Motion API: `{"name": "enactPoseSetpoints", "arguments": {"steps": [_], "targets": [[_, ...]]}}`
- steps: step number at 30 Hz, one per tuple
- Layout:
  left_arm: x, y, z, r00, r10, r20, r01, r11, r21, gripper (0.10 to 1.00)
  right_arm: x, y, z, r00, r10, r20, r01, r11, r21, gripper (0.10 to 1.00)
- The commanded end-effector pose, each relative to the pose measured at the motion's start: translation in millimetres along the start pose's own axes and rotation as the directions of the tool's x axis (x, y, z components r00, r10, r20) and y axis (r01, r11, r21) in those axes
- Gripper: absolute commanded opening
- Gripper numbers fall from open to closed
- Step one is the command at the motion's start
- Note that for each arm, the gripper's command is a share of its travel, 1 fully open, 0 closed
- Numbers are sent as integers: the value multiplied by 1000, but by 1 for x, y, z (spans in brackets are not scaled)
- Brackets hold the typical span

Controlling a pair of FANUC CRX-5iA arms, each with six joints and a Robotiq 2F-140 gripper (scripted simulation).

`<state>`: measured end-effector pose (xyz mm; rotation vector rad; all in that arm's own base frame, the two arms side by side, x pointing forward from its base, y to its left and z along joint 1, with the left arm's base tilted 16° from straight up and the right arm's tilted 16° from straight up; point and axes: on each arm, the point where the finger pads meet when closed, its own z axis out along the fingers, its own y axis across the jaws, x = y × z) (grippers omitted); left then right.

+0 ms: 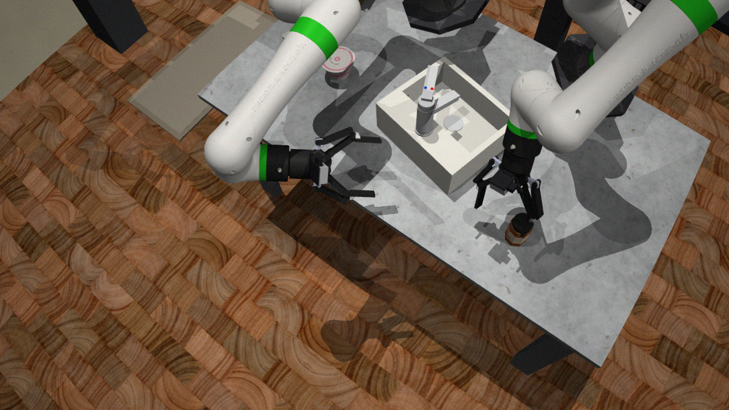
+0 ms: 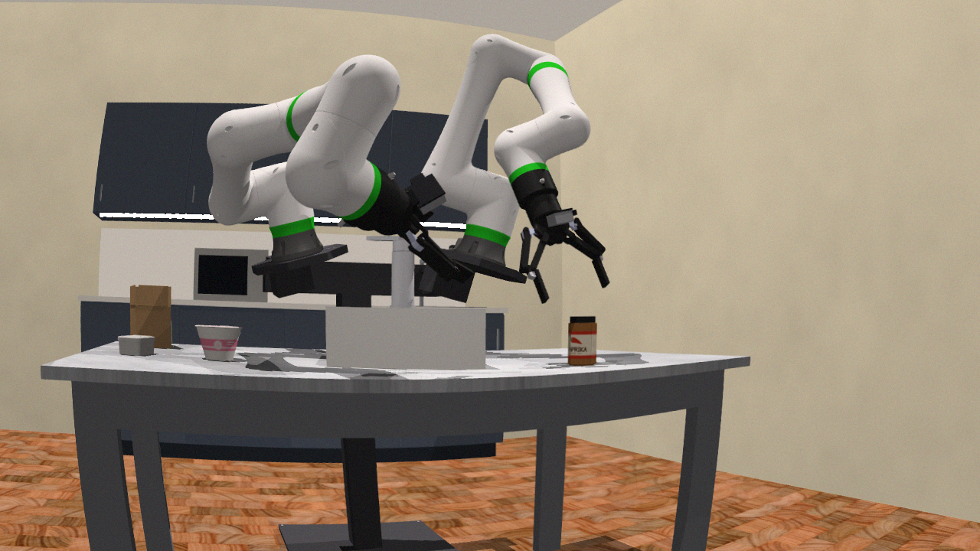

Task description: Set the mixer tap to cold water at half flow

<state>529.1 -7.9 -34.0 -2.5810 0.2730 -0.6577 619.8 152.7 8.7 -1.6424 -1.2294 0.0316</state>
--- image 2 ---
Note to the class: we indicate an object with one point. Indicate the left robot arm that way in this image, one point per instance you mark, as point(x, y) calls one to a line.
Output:
point(492, 201)

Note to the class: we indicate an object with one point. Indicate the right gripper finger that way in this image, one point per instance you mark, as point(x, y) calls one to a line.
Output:
point(437, 259)
point(419, 214)

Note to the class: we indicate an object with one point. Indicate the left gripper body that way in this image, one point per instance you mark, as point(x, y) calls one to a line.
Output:
point(536, 208)

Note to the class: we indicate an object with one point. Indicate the white rectangular sink basin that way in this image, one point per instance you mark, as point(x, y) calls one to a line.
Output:
point(405, 338)

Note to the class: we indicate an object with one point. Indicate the brown cardboard box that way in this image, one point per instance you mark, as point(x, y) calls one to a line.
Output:
point(151, 315)

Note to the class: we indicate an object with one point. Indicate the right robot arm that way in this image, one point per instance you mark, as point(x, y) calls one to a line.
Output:
point(327, 168)

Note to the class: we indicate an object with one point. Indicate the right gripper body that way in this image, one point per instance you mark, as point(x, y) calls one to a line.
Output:
point(400, 222)

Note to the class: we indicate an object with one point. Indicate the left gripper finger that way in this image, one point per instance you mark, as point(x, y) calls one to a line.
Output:
point(531, 270)
point(587, 245)

